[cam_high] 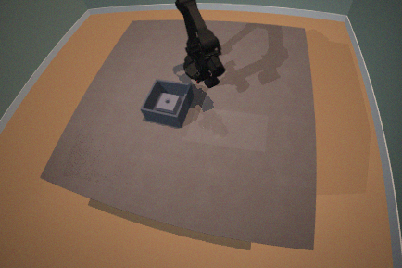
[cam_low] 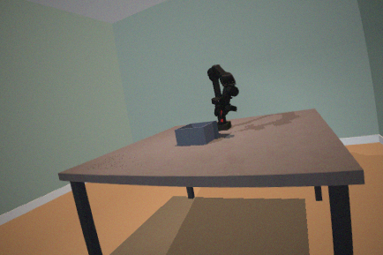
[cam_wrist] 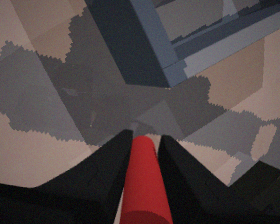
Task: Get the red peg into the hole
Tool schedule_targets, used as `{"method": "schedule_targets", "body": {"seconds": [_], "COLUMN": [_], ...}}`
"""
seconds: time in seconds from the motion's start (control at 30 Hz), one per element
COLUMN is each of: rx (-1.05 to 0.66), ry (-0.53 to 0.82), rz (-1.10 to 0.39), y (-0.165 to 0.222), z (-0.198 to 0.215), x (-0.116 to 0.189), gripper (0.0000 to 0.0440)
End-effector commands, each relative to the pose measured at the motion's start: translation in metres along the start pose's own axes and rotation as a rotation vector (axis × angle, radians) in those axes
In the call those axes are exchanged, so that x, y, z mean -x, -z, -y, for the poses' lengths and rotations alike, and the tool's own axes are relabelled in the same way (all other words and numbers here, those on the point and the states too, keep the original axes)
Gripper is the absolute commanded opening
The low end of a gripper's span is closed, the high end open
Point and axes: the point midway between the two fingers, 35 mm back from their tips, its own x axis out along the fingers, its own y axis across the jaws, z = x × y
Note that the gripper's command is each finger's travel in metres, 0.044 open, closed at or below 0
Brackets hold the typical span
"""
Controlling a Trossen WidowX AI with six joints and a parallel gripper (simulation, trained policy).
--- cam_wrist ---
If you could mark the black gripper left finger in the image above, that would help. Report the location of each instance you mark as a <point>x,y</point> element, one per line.
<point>88,193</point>

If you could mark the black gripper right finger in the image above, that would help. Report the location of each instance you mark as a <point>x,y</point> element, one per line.
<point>196,196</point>

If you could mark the red peg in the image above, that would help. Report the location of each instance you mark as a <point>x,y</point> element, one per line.
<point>144,199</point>

